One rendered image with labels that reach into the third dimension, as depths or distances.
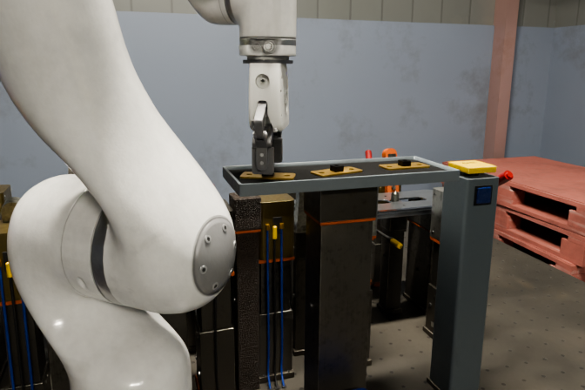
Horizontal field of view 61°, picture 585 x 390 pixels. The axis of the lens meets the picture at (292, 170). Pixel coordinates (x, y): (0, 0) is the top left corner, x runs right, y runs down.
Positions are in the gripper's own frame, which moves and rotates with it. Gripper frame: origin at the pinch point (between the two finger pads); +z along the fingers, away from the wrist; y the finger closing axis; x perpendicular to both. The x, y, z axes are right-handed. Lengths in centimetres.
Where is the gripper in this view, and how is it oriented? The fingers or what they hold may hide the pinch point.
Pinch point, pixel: (268, 161)
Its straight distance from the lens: 76.8
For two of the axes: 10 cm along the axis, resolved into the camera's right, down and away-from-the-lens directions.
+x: -9.9, -0.3, 1.1
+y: 1.2, -2.0, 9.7
